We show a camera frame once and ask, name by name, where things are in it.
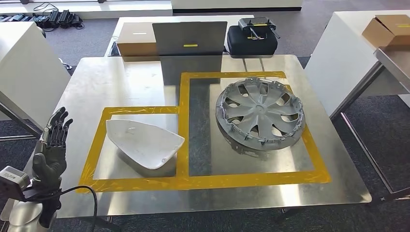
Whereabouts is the white table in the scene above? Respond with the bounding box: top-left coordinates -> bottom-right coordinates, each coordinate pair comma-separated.
105,15 -> 255,58

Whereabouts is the large yellow tape outline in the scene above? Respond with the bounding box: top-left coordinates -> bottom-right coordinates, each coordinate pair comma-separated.
176,71 -> 332,190

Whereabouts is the steel workbench table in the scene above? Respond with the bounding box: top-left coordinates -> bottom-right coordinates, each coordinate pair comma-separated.
22,54 -> 373,232

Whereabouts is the open brown cardboard box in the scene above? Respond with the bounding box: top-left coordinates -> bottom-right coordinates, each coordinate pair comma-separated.
362,14 -> 410,48

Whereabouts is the small yellow tape outline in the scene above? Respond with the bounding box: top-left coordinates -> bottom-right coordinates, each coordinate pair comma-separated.
76,106 -> 187,194

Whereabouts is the black remote controller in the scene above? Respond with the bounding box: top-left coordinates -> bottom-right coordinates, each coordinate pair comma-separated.
238,16 -> 281,41

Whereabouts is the black carrying case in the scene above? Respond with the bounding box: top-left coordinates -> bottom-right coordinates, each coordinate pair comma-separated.
226,25 -> 278,58

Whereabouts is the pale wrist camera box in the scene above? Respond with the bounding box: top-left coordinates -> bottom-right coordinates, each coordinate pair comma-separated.
0,166 -> 31,203

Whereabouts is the silver wheel hubcap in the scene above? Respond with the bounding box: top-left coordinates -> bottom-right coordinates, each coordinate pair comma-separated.
215,76 -> 307,152

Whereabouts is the steel side table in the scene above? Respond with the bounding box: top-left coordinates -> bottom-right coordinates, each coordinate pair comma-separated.
330,44 -> 410,201
0,102 -> 42,142

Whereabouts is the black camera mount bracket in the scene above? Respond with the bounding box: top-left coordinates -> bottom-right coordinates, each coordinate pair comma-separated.
20,187 -> 63,229

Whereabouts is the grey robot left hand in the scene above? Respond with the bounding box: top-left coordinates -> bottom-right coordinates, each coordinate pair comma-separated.
31,106 -> 74,189

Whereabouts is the black battery charger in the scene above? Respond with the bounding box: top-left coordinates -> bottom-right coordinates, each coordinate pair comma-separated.
49,10 -> 61,28
59,9 -> 73,28
33,14 -> 51,29

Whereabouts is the white cabinet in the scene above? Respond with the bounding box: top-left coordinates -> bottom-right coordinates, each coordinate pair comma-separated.
0,21 -> 71,131
304,10 -> 410,117

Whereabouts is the white plastic mirror cover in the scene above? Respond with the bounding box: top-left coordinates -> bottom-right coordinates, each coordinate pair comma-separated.
105,119 -> 186,170

